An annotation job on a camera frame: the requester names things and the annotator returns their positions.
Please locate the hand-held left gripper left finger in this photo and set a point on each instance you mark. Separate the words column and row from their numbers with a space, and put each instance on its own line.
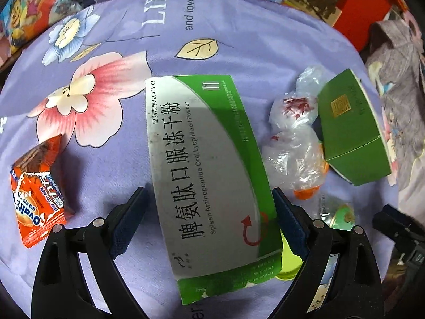
column 128, row 226

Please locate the cartoon printed box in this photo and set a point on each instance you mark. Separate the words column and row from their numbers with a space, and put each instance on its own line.
column 30, row 6

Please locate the green cardboard box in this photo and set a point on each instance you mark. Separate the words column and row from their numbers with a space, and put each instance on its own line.
column 352, row 133

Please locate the green sachet packet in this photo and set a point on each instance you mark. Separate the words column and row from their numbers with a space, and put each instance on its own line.
column 332, row 212

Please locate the white green medicine box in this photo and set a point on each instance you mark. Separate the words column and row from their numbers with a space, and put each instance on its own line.
column 206, row 179

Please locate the purple floral blanket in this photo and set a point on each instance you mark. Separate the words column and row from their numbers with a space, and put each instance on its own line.
column 116, row 123

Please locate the red gift box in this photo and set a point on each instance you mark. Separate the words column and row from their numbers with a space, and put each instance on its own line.
column 362, row 6

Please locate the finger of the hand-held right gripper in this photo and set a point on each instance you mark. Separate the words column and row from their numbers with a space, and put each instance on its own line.
column 395, row 222

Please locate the orange plastic piece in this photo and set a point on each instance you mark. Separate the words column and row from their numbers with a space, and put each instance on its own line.
column 308, row 193

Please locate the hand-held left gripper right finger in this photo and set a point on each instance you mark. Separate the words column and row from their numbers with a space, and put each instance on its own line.
column 292, row 229

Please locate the orange snack packet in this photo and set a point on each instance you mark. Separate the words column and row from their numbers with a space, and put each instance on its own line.
column 36, row 199

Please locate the grey floral cloth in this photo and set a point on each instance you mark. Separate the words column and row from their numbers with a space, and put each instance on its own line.
column 405, row 106

